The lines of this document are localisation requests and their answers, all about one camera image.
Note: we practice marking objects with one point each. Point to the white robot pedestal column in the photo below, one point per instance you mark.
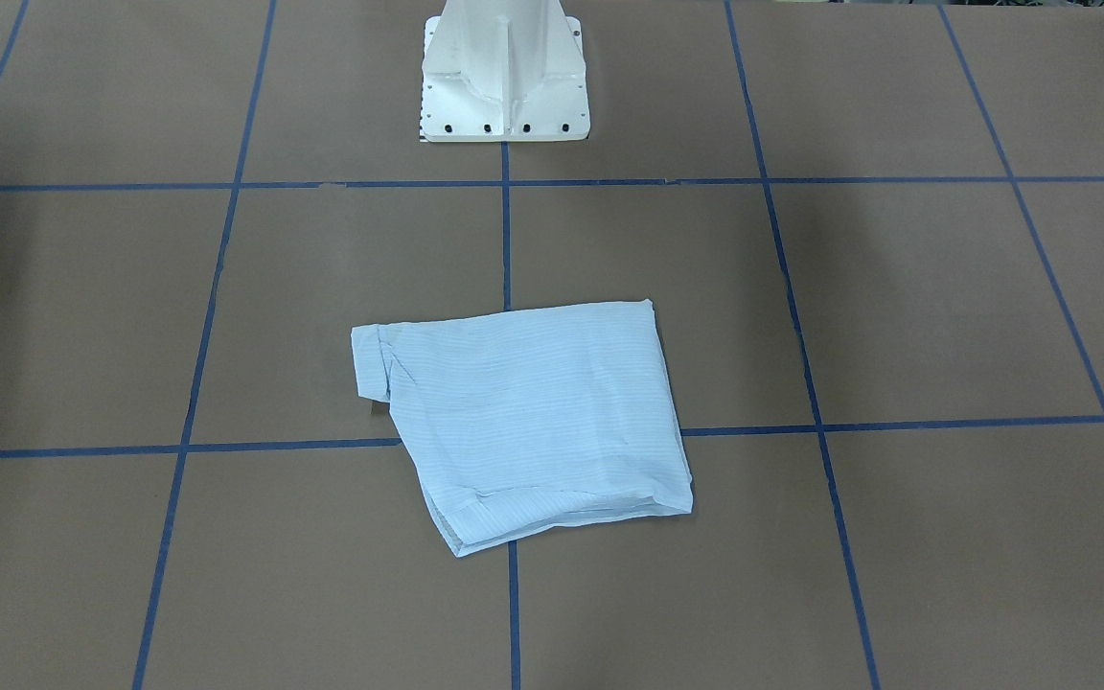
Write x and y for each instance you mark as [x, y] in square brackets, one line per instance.
[504, 72]

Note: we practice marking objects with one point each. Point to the light blue button-up shirt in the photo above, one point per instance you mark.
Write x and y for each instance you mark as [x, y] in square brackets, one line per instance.
[530, 420]

